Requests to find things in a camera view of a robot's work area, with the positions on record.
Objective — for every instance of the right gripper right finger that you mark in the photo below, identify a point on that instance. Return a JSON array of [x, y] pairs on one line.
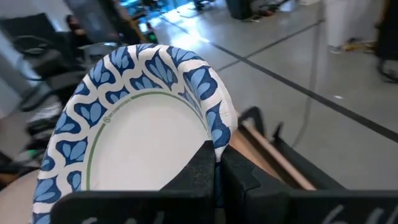
[[264, 205]]

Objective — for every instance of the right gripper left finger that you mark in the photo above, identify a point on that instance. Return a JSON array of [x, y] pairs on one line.
[[174, 202]]

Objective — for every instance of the blue patterned paper plate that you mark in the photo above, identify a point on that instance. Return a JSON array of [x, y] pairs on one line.
[[140, 140]]

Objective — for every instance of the black table clamp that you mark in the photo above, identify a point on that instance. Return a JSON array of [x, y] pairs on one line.
[[258, 113]]

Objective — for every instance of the black computer tower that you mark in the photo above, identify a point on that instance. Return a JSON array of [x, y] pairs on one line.
[[239, 9]]

